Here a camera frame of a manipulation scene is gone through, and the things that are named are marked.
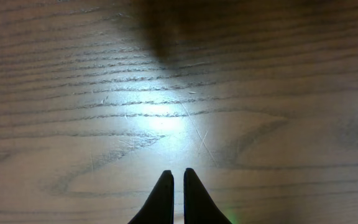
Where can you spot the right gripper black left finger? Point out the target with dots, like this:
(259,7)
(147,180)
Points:
(158,208)

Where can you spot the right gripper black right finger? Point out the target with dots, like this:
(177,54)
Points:
(199,207)

